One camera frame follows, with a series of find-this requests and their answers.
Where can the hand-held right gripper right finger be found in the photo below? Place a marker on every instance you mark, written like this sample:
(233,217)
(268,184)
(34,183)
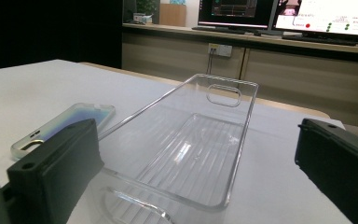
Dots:
(341,168)

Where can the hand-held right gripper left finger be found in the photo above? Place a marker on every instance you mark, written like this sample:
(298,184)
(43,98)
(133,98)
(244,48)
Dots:
(56,174)

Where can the clear plastic storage bin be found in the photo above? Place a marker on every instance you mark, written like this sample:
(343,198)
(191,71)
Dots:
(186,149)

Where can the white table cover sheet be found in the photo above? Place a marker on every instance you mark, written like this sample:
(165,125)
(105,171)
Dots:
(43,90)

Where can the wooden counter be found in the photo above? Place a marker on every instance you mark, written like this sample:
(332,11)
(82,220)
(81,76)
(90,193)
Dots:
(307,77)

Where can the black keyboard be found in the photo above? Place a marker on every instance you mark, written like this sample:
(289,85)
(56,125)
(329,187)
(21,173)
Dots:
(223,30)
(320,39)

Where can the bright screen monitor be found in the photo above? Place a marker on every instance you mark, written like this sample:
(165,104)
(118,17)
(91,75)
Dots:
(329,15)

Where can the dark screen monitor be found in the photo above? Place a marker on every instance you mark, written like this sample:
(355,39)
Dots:
(236,11)

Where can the green plant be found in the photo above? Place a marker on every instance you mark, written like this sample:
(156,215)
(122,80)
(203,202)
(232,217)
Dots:
(146,6)

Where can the brown cardboard box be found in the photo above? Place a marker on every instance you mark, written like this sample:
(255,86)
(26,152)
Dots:
(172,15)

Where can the white wall socket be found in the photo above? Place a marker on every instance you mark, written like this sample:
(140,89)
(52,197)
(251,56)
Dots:
(220,49)

